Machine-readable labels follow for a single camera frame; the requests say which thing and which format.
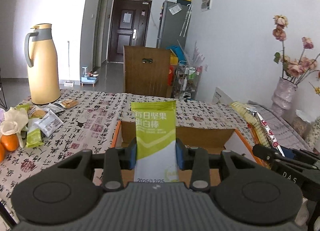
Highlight wire storage rack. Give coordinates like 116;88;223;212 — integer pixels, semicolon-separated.
172;61;202;100

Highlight dried pink roses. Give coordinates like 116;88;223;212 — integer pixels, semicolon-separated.
272;14;319;86

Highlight orange fruit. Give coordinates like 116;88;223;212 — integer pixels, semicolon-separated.
1;134;19;152
0;144;6;162

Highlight red cardboard snack box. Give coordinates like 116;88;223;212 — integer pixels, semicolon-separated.
93;120;270;188

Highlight long striped snack pack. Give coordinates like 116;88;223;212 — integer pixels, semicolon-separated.
230;101;285;157

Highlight green packet on table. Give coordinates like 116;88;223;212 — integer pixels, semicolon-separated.
25;128;43;148

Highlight pink textured vase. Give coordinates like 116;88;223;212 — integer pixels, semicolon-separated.
271;78;297;117

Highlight wooden chair back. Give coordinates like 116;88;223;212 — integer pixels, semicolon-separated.
123;46;170;98

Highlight yellow thermos jug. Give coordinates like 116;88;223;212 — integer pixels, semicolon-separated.
24;23;61;105

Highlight cream crumpled bag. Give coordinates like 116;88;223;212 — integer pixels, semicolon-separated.
1;107;29;135

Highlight grey refrigerator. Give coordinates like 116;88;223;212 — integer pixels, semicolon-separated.
156;0;191;49

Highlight dark front door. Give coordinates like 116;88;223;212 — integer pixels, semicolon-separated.
107;0;152;63

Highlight grey folded table runner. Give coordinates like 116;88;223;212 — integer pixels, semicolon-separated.
248;100;312;151

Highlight floral white vase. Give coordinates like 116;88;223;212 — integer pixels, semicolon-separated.
306;117;320;151

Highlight green nut bar packet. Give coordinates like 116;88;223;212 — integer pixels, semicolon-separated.
131;101;179;183

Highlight white packet on table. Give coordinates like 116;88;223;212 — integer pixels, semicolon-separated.
35;111;63;137

